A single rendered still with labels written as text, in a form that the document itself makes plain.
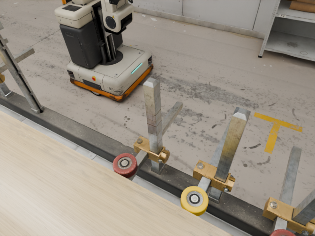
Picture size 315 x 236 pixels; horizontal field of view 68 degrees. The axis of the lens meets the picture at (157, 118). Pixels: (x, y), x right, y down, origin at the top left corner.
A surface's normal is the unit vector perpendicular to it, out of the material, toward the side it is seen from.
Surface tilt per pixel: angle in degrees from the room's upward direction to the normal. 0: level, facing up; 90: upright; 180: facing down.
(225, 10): 90
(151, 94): 90
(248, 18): 90
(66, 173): 0
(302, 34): 90
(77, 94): 0
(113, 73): 0
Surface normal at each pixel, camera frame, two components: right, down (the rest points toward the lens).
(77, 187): -0.04, -0.68
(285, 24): -0.50, 0.65
